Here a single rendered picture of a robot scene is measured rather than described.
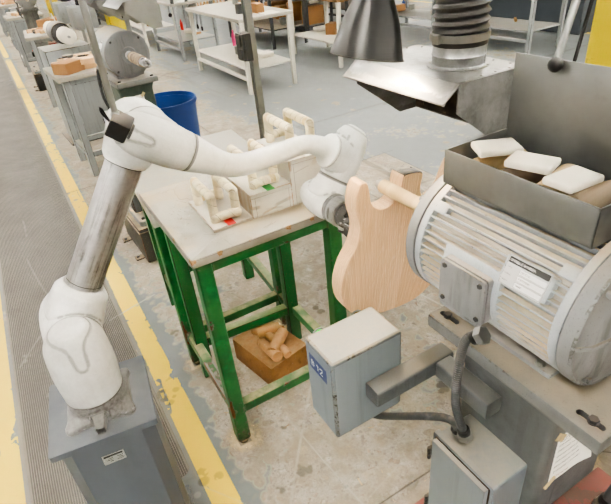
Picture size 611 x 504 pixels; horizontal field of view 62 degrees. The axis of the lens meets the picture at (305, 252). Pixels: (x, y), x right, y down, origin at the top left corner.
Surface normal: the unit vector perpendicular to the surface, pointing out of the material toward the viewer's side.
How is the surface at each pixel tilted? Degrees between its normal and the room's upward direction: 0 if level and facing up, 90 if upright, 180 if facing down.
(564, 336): 82
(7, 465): 0
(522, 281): 62
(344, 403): 90
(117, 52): 87
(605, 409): 0
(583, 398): 0
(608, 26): 90
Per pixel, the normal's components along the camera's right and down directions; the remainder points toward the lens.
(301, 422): -0.09, -0.84
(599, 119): -0.86, 0.34
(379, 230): 0.51, 0.45
